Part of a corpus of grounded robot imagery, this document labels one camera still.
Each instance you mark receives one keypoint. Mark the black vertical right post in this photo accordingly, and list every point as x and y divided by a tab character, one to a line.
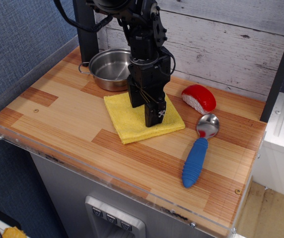
274	92

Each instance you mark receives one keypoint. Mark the yellow cloth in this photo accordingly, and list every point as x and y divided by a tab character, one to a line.
129	122

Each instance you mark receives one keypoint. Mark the white toy sink unit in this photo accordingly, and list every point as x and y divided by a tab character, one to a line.
268	169

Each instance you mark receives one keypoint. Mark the grey toy cabinet front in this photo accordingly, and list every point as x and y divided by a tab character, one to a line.
68	189

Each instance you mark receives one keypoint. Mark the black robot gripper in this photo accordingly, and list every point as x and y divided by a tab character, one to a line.
146	87

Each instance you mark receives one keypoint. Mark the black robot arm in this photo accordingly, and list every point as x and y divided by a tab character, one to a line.
141	23

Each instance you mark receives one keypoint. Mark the silver button panel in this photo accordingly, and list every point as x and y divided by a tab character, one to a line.
110	222

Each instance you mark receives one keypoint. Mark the red and white sushi toy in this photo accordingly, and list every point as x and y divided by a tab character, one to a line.
199	98

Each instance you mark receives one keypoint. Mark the blue handled metal spoon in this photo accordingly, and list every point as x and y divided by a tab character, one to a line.
207	127

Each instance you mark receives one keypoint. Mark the black vertical post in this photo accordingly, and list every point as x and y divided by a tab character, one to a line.
88	42
274	92

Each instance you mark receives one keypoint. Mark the black vertical left post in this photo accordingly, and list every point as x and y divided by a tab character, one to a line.
88	42

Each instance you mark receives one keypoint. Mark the small stainless steel pot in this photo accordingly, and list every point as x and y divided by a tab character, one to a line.
109	69

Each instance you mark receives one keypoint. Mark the clear acrylic table guard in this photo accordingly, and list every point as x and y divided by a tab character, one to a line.
62	116

